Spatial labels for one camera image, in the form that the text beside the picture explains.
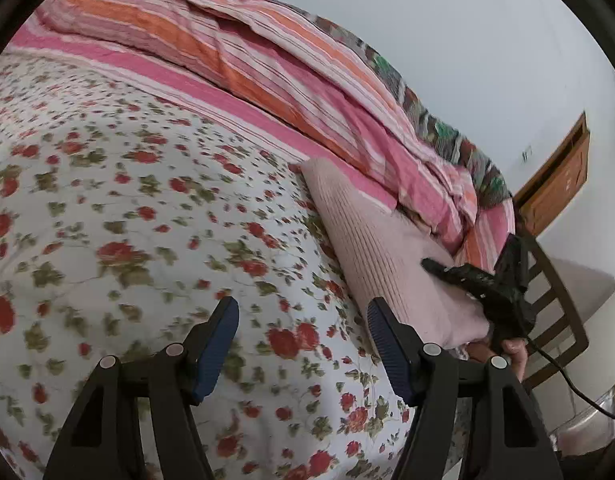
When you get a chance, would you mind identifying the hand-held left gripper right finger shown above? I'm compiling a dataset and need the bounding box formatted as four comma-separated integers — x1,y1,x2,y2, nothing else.
366,297,563,480

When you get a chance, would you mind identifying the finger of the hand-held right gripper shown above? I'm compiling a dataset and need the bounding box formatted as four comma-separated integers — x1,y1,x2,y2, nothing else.
421,258,495,295

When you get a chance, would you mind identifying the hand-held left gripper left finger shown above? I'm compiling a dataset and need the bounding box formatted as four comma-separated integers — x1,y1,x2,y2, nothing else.
43,296,240,480

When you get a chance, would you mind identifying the pink knit sweater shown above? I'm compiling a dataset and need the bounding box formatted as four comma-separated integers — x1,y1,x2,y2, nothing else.
300,157,491,351

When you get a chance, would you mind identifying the person's right hand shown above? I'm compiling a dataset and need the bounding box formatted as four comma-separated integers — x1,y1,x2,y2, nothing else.
466,337,529,382

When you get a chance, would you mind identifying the dark wooden chair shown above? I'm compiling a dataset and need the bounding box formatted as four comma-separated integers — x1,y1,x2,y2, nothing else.
517,235,591,391

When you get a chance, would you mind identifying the brown wooden door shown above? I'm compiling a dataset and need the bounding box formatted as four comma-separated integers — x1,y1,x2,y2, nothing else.
512,112,591,236

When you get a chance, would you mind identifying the floral bed sheet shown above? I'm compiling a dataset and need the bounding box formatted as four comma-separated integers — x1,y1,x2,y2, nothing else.
0,52,468,480

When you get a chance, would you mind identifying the clear plastic container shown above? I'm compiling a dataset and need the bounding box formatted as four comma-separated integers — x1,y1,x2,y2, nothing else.
547,380,615,461

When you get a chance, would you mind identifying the pink orange striped quilt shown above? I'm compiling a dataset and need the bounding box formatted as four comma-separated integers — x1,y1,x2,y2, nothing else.
10,0,515,271

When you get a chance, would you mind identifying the black cable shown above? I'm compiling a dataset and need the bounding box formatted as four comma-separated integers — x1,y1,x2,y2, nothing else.
526,337,615,421

